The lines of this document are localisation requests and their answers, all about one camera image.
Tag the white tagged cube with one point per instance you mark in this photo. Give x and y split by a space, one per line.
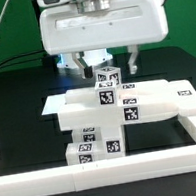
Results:
106 92
108 73

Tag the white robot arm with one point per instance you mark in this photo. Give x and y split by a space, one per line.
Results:
93 58

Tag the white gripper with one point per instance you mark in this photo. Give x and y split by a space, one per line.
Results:
125 22

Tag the white chair seat part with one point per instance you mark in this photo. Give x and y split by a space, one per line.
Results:
114 141

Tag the black vertical pole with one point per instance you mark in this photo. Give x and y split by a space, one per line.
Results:
37 12

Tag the white chair back frame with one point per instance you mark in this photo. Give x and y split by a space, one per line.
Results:
139 102

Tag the white L-shaped fence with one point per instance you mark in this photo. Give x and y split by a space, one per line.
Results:
54 181

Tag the white marker base plate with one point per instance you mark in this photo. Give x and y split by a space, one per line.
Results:
53 104

